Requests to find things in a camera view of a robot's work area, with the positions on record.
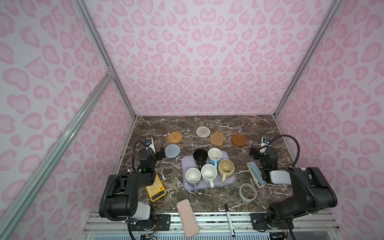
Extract blue-grey woven coaster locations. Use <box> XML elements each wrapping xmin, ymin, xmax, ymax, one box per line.
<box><xmin>165</xmin><ymin>144</ymin><xmax>181</xmax><ymax>159</ymax></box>

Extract round brown wooden coaster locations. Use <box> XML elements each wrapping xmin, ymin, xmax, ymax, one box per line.
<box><xmin>231</xmin><ymin>134</ymin><xmax>248</xmax><ymax>147</ymax></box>

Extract woven rattan coaster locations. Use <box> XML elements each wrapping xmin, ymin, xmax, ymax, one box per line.
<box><xmin>168</xmin><ymin>132</ymin><xmax>183</xmax><ymax>144</ymax></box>

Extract lavender mug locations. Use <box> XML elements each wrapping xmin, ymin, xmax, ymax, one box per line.
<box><xmin>185</xmin><ymin>168</ymin><xmax>201</xmax><ymax>193</ymax></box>

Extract cork paw-shaped coaster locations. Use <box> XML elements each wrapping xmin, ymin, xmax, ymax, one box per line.
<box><xmin>210</xmin><ymin>131</ymin><xmax>227</xmax><ymax>146</ymax></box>

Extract light blue mug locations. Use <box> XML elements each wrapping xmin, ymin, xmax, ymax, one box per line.
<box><xmin>208</xmin><ymin>148</ymin><xmax>222</xmax><ymax>168</ymax></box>

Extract black mug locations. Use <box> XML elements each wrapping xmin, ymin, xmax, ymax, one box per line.
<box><xmin>193</xmin><ymin>149</ymin><xmax>208</xmax><ymax>170</ymax></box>

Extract multicolour woven round coaster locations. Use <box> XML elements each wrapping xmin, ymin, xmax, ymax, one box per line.
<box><xmin>196</xmin><ymin>126</ymin><xmax>211</xmax><ymax>138</ymax></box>

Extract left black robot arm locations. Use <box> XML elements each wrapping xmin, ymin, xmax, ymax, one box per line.
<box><xmin>99</xmin><ymin>148</ymin><xmax>166</xmax><ymax>230</ymax></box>

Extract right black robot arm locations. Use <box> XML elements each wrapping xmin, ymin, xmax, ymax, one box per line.
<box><xmin>247</xmin><ymin>145</ymin><xmax>337</xmax><ymax>233</ymax></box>

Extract teal stapler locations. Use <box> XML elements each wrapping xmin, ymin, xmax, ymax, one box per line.
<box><xmin>247</xmin><ymin>162</ymin><xmax>267</xmax><ymax>188</ymax></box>

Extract tan ceramic mug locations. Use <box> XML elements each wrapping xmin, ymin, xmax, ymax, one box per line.
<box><xmin>218</xmin><ymin>160</ymin><xmax>235</xmax><ymax>184</ymax></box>

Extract yellow calculator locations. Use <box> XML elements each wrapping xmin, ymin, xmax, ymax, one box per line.
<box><xmin>146</xmin><ymin>175</ymin><xmax>167</xmax><ymax>202</ymax></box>

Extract clear tape roll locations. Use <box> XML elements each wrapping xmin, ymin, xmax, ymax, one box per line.
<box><xmin>239</xmin><ymin>184</ymin><xmax>258</xmax><ymax>202</ymax></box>

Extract white speckled mug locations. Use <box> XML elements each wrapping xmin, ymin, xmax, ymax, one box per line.
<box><xmin>201</xmin><ymin>164</ymin><xmax>218</xmax><ymax>189</ymax></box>

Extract black marker pen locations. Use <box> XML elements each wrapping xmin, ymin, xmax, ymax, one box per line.
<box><xmin>225</xmin><ymin>203</ymin><xmax>236</xmax><ymax>238</ymax></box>

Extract pink eraser case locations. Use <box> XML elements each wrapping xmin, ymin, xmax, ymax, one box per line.
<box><xmin>177</xmin><ymin>199</ymin><xmax>200</xmax><ymax>239</ymax></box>

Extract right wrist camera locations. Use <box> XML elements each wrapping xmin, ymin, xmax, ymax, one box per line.
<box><xmin>261</xmin><ymin>137</ymin><xmax>271</xmax><ymax>147</ymax></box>

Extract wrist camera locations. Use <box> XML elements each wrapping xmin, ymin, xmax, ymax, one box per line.
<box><xmin>145</xmin><ymin>138</ymin><xmax>156</xmax><ymax>154</ymax></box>
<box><xmin>261</xmin><ymin>137</ymin><xmax>271</xmax><ymax>147</ymax></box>

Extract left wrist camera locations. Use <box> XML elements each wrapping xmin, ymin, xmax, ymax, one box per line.
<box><xmin>145</xmin><ymin>138</ymin><xmax>156</xmax><ymax>154</ymax></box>

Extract left black corrugated cable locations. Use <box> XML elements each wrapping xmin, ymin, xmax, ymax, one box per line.
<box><xmin>131</xmin><ymin>140</ymin><xmax>148</xmax><ymax>172</ymax></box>

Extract black corrugated cable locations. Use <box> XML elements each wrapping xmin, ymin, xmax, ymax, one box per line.
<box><xmin>267</xmin><ymin>134</ymin><xmax>301</xmax><ymax>168</ymax></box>
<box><xmin>131</xmin><ymin>140</ymin><xmax>148</xmax><ymax>172</ymax></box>

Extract right black corrugated cable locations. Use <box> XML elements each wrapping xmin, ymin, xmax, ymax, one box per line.
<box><xmin>267</xmin><ymin>134</ymin><xmax>301</xmax><ymax>168</ymax></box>

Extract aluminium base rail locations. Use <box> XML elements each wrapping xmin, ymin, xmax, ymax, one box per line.
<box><xmin>81</xmin><ymin>211</ymin><xmax>344</xmax><ymax>240</ymax></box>

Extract diagonal aluminium frame bar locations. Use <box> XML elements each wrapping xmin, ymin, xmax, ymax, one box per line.
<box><xmin>1</xmin><ymin>73</ymin><xmax>115</xmax><ymax>240</ymax></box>

